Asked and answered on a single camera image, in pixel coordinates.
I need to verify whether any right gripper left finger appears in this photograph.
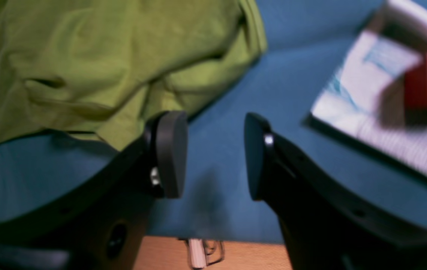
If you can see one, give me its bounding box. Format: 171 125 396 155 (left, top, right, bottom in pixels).
0 111 188 270

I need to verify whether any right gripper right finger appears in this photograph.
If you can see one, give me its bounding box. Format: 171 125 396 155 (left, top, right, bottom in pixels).
244 112 427 270

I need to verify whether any olive green t-shirt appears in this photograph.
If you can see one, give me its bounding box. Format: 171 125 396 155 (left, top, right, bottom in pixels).
0 0 268 150

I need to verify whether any blue table cloth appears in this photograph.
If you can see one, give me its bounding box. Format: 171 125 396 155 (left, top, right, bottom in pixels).
0 0 427 244

